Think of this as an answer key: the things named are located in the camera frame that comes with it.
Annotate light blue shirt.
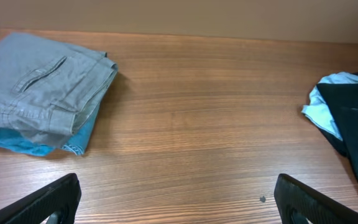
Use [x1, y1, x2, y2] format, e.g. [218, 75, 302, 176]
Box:
[301, 72, 358, 141]

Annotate folded blue denim garment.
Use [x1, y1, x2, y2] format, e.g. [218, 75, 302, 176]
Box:
[0, 104, 101, 157]

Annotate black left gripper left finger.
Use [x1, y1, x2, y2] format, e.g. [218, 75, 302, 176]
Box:
[0, 173, 81, 224]

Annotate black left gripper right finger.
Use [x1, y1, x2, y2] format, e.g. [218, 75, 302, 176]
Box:
[274, 174, 358, 224]

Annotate grey shorts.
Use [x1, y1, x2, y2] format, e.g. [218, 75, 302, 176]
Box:
[0, 33, 118, 147]

